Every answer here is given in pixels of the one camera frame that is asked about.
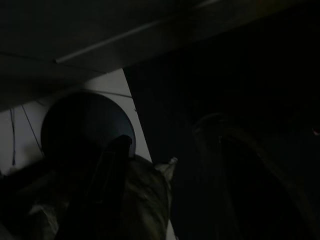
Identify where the thin black cable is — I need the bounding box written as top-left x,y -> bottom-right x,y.
9,107 -> 16,166

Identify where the grey drawer front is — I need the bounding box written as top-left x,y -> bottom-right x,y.
0,0 -> 208,61
0,14 -> 251,113

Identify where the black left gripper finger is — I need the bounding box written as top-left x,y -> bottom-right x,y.
82,134 -> 133,240

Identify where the black round disc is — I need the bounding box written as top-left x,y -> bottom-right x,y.
41,91 -> 137,166

